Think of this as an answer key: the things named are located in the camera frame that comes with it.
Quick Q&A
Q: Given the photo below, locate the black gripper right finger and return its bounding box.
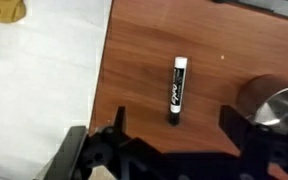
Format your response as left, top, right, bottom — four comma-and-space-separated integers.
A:
219, 104, 288, 180

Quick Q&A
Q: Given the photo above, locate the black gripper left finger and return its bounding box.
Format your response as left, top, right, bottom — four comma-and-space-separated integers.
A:
33, 105, 165, 180

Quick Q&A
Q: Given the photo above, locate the silver metal pot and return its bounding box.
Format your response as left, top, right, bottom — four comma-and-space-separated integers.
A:
235, 73, 288, 135

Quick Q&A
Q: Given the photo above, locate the yellow crumpled cloth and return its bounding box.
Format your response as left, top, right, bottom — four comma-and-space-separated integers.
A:
0, 0, 27, 24

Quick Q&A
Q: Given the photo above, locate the black and white Expo marker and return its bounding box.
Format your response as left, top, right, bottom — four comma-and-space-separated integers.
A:
167, 55, 189, 127

